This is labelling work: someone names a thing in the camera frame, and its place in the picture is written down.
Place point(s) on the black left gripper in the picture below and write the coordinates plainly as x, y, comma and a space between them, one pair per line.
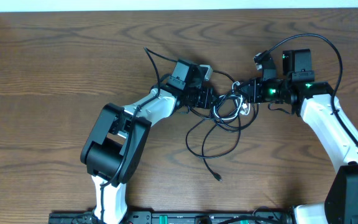
208, 94

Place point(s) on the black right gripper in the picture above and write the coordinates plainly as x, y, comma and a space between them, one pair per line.
255, 95

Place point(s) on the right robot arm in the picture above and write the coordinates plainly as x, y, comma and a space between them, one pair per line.
320, 109

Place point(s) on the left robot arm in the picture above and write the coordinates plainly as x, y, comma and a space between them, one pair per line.
116, 142

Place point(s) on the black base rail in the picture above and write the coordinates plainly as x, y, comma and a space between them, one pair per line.
143, 217

